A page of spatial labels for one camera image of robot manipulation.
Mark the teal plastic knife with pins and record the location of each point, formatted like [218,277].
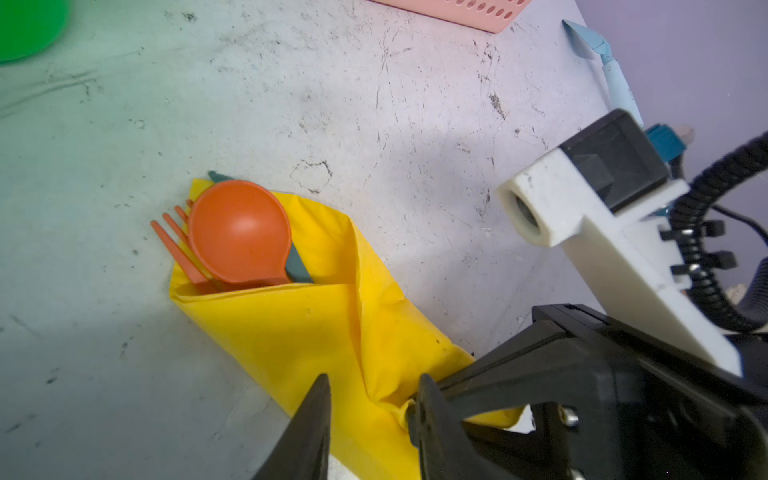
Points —
[294,267]

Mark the light blue garden trowel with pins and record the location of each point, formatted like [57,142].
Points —
[619,92]

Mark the pink plastic basket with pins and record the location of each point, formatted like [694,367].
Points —
[492,16]

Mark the orange plastic spoon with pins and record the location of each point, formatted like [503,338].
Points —
[241,234]

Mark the orange plastic fork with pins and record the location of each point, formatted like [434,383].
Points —
[179,248]

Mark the green plastic basket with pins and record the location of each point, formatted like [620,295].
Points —
[30,26]

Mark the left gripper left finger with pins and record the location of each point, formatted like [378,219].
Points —
[302,452]

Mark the yellow paper napkin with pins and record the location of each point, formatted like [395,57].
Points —
[352,322]

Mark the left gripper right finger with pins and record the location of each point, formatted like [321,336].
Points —
[446,449]

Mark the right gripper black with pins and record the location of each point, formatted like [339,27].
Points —
[700,421]

